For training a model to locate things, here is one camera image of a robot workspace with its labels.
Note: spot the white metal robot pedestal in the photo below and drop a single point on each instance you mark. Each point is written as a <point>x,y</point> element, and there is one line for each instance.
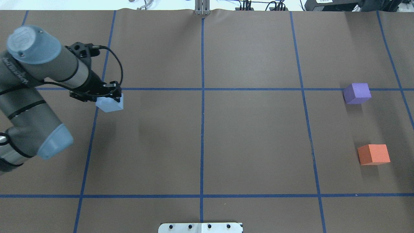
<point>219,227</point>

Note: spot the purple foam block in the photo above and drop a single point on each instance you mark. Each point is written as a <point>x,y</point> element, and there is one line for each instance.
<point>356,93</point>

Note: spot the grey metal post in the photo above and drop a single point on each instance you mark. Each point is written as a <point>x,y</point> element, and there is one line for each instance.
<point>202,7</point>

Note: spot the light blue foam block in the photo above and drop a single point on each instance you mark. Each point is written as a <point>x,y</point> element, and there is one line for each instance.
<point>107,104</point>

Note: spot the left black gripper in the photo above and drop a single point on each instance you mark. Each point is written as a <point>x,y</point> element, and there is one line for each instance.
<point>94,83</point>

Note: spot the orange foam block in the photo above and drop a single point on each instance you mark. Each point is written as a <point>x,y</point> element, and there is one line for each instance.
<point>373,154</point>

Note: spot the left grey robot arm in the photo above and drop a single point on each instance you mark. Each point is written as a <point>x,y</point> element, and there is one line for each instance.
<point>34,58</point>

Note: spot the black equipment at table edge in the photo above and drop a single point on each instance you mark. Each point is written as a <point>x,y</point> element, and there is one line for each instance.
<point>361,5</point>

